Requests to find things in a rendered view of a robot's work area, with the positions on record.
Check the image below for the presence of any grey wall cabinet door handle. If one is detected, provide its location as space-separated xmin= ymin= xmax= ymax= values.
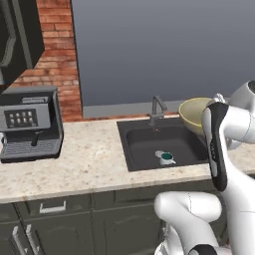
xmin=0 ymin=0 xmax=18 ymax=69

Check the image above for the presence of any yellow-green bowl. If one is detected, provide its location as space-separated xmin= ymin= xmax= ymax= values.
xmin=178 ymin=97 xmax=213 ymax=136

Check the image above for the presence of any black coffee machine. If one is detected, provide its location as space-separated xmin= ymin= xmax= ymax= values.
xmin=0 ymin=86 xmax=65 ymax=164

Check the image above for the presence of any silver cabinet door handle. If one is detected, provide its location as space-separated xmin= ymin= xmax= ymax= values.
xmin=11 ymin=225 xmax=27 ymax=255
xmin=25 ymin=223 xmax=44 ymax=255

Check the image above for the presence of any silver drawer handle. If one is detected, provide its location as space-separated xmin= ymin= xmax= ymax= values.
xmin=38 ymin=200 xmax=68 ymax=215

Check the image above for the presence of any white mug with green inside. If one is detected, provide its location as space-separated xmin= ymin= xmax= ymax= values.
xmin=159 ymin=151 xmax=177 ymax=166

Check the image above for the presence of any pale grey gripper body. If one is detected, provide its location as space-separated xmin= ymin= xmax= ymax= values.
xmin=212 ymin=93 xmax=229 ymax=105

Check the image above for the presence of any dark green drawer front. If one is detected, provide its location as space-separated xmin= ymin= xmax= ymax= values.
xmin=23 ymin=194 xmax=93 ymax=218

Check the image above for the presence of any black sink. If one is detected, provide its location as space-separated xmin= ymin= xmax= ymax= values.
xmin=116 ymin=117 xmax=213 ymax=173

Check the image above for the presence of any dark green sink front panel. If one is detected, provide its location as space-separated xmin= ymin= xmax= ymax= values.
xmin=114 ymin=180 xmax=217 ymax=207

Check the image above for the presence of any dark green cabinet door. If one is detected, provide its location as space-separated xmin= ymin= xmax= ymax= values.
xmin=0 ymin=202 xmax=25 ymax=255
xmin=19 ymin=212 xmax=97 ymax=255
xmin=91 ymin=202 xmax=164 ymax=255

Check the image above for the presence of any grey tap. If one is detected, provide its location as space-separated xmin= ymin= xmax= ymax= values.
xmin=147 ymin=95 xmax=169 ymax=127

